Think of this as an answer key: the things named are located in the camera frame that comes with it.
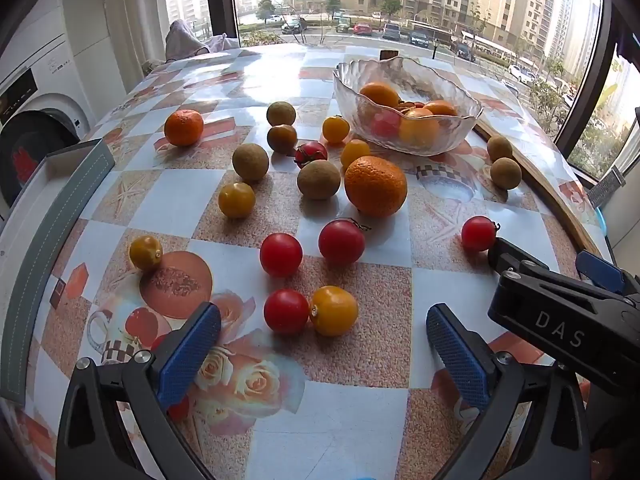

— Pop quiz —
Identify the pale crumpled cloth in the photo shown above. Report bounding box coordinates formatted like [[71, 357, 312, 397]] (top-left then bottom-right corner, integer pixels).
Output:
[[165, 19, 241, 61]]

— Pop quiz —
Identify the large orange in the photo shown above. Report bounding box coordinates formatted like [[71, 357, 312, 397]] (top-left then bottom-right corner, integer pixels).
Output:
[[344, 156, 408, 219]]

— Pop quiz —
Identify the row of parked cars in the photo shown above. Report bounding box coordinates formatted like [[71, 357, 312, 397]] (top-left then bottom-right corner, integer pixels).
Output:
[[267, 12, 538, 86]]

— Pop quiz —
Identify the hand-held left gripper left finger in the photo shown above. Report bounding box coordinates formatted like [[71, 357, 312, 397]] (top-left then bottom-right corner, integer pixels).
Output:
[[56, 301, 223, 480]]

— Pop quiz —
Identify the clear glass bowl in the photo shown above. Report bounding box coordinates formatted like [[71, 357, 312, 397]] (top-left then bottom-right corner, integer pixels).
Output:
[[332, 56, 485, 156]]

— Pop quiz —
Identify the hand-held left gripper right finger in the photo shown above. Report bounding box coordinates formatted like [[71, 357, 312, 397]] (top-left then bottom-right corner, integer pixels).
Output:
[[425, 302, 593, 480]]

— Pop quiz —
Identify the grey-teal box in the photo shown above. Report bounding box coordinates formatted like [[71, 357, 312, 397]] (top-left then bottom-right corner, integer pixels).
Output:
[[0, 137, 117, 406]]

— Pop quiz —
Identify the medium orange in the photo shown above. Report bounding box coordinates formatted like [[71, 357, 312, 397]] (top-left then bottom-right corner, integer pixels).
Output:
[[398, 108, 441, 151], [359, 82, 401, 109], [422, 99, 459, 118]]

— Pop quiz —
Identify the white washing machine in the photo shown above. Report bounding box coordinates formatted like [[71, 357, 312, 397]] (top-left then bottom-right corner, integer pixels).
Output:
[[0, 0, 96, 223]]

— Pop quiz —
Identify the brown kiwi left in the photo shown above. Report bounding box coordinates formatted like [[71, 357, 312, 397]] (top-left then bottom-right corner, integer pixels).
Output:
[[232, 143, 270, 183]]

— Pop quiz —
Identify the yellow cherry tomato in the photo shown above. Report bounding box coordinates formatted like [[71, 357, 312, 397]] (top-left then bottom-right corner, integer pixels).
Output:
[[218, 181, 257, 219], [321, 115, 351, 144], [129, 235, 164, 272], [309, 285, 359, 337], [340, 139, 372, 170]]

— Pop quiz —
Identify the olive brown cherry tomato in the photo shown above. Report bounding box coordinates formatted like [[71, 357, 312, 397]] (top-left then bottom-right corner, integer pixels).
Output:
[[267, 124, 299, 155]]

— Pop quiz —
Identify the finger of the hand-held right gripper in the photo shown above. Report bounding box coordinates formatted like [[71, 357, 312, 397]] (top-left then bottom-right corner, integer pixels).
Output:
[[574, 250, 640, 306], [486, 236, 551, 281]]

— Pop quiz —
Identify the dark red cherry tomato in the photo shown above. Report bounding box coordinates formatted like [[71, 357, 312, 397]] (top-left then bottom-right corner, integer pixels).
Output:
[[294, 141, 329, 169]]

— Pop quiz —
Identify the grey ribbed plastic object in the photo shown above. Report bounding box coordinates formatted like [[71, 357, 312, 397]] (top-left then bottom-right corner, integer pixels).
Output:
[[587, 165, 627, 208]]

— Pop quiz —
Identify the small orange mandarin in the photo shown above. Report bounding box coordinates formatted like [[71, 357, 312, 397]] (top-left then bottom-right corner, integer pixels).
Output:
[[164, 108, 205, 148]]

